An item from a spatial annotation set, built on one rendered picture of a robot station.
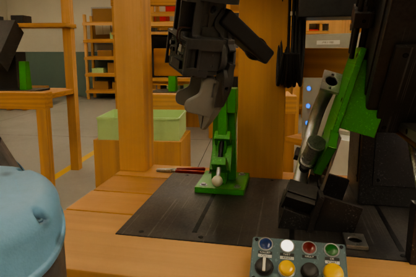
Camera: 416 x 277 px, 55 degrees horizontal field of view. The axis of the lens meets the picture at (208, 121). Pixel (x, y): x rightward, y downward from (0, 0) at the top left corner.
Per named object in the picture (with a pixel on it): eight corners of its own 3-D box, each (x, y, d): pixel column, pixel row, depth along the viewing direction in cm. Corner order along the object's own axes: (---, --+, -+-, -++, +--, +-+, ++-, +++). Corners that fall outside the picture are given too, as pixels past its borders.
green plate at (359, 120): (366, 163, 77) (405, 58, 72) (324, 151, 78) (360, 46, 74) (357, 149, 88) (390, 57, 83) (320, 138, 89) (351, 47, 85)
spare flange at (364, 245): (342, 235, 79) (342, 232, 79) (363, 237, 79) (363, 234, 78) (345, 248, 74) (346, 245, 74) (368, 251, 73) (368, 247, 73)
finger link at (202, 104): (176, 130, 62) (183, 73, 58) (209, 128, 65) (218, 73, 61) (184, 138, 59) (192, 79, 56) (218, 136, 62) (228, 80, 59)
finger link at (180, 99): (168, 122, 64) (175, 67, 61) (201, 120, 67) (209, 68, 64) (176, 130, 62) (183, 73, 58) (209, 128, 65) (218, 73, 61)
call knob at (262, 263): (272, 276, 62) (272, 272, 61) (255, 274, 62) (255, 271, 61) (272, 260, 63) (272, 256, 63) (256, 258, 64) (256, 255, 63)
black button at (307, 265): (317, 280, 60) (318, 277, 60) (301, 278, 61) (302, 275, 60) (317, 265, 62) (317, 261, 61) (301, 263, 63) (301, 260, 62)
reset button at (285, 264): (294, 277, 61) (294, 274, 60) (278, 276, 62) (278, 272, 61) (294, 263, 63) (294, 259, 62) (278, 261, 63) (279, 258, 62)
